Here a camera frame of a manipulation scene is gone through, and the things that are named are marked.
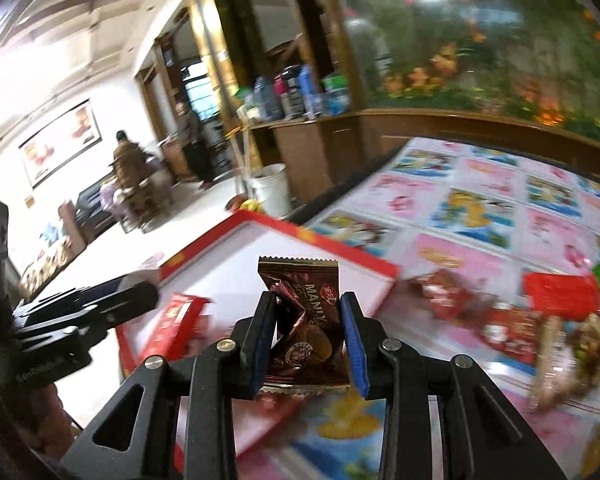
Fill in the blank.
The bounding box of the patterned plastic tablecloth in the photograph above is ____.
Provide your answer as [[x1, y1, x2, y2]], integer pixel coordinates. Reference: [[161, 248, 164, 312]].
[[179, 136, 600, 480]]

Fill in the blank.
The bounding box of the framed wall painting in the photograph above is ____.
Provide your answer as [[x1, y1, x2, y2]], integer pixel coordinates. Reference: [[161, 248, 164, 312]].
[[18, 100, 102, 188]]

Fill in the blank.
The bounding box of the dark sofa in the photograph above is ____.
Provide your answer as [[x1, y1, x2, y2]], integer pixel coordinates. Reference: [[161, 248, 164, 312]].
[[76, 174, 117, 244]]

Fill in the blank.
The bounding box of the brown manly snack packet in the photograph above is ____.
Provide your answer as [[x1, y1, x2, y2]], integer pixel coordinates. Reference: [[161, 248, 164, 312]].
[[258, 257, 350, 394]]

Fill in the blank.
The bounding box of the red long snack packet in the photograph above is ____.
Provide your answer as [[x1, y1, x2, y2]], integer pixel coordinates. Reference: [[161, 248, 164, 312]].
[[522, 272, 600, 322]]

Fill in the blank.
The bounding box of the red floral candy packet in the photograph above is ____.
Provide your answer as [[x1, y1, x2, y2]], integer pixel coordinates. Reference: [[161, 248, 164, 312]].
[[407, 269, 478, 321]]

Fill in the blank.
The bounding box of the seated person in brown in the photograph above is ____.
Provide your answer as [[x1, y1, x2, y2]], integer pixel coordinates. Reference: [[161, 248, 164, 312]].
[[112, 130, 156, 212]]

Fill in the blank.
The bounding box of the gold brown snack packet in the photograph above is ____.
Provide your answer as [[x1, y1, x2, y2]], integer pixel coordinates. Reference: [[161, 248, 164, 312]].
[[529, 313, 600, 412]]

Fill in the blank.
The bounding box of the white plastic bucket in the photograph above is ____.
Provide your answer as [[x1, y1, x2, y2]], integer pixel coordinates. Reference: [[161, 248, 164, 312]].
[[250, 162, 292, 218]]

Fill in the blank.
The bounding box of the dark red flower candy packet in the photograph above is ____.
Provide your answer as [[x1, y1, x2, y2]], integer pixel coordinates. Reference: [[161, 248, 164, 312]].
[[478, 306, 542, 366]]

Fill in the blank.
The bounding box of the standing person dark coat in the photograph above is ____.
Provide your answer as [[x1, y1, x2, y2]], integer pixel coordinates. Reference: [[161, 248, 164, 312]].
[[176, 102, 214, 190]]

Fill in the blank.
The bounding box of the red white cardboard box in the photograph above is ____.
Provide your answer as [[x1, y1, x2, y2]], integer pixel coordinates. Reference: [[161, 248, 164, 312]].
[[114, 209, 401, 476]]

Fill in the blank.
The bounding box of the blue water bottle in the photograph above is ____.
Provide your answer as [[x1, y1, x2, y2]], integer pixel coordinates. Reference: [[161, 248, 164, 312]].
[[298, 64, 321, 120]]

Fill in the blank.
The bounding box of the glass floral display cabinet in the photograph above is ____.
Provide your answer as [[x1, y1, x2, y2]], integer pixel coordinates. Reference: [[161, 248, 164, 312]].
[[338, 0, 600, 141]]

